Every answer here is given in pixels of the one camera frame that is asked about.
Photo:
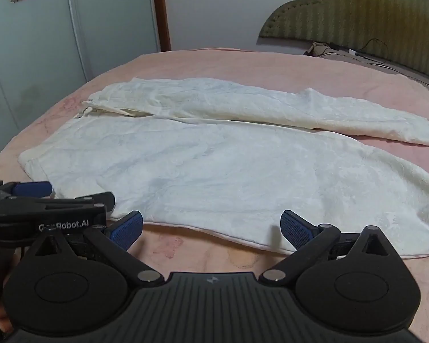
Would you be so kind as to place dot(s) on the white pants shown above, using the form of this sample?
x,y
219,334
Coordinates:
x,y
207,164

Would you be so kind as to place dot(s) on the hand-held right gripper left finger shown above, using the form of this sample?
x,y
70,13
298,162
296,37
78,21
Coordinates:
x,y
126,231

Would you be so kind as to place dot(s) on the white charger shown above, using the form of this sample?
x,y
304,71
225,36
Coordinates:
x,y
353,53

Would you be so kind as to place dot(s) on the grey bed sheet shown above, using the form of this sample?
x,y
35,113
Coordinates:
x,y
396,69

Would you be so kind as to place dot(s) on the pink blanket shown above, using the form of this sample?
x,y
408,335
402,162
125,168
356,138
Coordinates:
x,y
236,64

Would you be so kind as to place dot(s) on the floral glass wardrobe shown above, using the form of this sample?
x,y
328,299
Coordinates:
x,y
39,50

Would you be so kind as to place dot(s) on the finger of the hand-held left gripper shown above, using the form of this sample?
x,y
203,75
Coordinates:
x,y
100,199
32,188

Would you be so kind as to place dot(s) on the brown wooden door frame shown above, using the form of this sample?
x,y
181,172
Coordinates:
x,y
162,10

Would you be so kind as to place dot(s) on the olive padded headboard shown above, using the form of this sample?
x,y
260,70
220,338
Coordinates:
x,y
361,14

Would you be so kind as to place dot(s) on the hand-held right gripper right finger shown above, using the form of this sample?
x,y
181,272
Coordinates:
x,y
295,233

